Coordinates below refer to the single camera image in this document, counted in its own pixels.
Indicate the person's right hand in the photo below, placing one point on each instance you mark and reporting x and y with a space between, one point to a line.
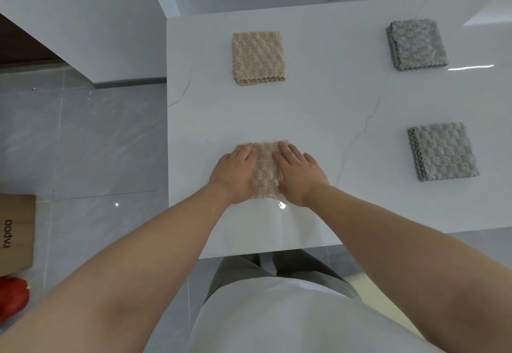
302 176

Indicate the person's left hand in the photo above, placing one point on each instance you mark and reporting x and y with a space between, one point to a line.
234 172

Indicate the beige waffle towel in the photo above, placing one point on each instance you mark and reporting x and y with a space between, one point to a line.
266 164
258 58

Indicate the grey waffle towel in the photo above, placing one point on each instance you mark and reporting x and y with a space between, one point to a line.
442 152
418 45

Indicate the person's right forearm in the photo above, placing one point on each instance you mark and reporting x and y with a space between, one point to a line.
420 260

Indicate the person's left forearm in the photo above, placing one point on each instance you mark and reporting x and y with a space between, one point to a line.
120 284

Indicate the person's white shirt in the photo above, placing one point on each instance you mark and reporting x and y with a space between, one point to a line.
288 320

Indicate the white marble table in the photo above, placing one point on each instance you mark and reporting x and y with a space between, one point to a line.
320 104

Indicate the cream chair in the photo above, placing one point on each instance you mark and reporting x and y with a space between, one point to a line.
376 296

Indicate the printed cardboard box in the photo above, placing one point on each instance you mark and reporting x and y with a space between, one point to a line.
22 240

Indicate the dark brown door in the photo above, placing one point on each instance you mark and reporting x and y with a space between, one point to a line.
20 45

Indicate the red bag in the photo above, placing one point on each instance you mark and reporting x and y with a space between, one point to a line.
12 298

